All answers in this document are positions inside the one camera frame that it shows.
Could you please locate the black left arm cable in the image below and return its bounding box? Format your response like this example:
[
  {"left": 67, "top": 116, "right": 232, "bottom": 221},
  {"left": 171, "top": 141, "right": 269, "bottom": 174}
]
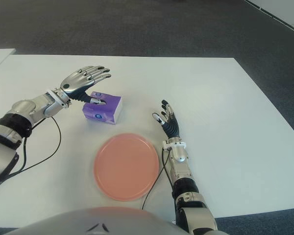
[{"left": 0, "top": 116, "right": 62, "bottom": 196}]

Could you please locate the round pink plate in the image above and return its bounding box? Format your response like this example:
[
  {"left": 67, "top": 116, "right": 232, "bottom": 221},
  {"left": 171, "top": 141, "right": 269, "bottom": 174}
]
[{"left": 93, "top": 133, "right": 160, "bottom": 202}]

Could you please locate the silver robot torso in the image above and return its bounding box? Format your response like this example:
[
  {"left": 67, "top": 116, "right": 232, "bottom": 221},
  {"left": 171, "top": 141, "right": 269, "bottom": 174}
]
[{"left": 4, "top": 206, "right": 182, "bottom": 235}]

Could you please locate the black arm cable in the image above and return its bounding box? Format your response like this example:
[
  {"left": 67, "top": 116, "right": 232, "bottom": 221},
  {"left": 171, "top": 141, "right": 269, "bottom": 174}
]
[
  {"left": 0, "top": 116, "right": 62, "bottom": 196},
  {"left": 140, "top": 148, "right": 172, "bottom": 210}
]

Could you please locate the purple tissue paper pack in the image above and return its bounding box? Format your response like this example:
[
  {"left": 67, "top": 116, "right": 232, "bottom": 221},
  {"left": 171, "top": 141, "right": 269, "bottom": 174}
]
[{"left": 82, "top": 91, "right": 124, "bottom": 125}]

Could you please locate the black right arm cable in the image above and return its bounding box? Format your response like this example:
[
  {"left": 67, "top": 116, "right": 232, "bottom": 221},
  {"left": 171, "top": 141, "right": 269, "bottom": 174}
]
[{"left": 140, "top": 148, "right": 172, "bottom": 210}]

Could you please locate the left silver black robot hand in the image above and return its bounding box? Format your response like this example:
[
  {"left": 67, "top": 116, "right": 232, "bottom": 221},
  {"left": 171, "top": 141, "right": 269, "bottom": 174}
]
[{"left": 60, "top": 65, "right": 112, "bottom": 106}]

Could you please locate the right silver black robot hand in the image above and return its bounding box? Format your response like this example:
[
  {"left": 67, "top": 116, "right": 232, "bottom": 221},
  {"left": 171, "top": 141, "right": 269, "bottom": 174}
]
[{"left": 152, "top": 99, "right": 180, "bottom": 139}]

